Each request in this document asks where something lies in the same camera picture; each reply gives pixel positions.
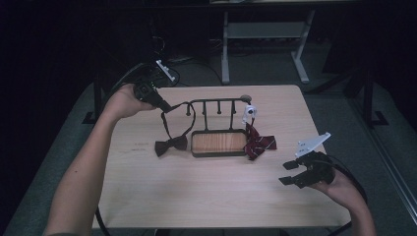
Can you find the black rack with wooden tray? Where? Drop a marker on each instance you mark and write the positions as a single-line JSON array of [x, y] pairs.
[[219, 143]]

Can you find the white metal desk frame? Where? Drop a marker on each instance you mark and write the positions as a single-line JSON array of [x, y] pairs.
[[262, 30]]

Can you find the person's right hand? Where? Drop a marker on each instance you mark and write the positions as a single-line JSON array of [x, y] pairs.
[[342, 191]]

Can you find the person's left hand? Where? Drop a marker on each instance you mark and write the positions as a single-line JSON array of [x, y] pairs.
[[123, 103]]

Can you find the red striped bow tie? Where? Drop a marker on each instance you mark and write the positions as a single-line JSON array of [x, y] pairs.
[[257, 144]]

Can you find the black bow tie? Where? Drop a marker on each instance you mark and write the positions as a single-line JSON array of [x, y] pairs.
[[172, 144]]

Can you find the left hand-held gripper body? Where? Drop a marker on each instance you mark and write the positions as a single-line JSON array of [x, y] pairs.
[[149, 88]]

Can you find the black metal stand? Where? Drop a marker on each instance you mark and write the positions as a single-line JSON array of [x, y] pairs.
[[97, 98], [369, 98]]

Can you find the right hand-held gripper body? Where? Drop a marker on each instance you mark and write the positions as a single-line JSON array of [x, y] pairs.
[[316, 170]]

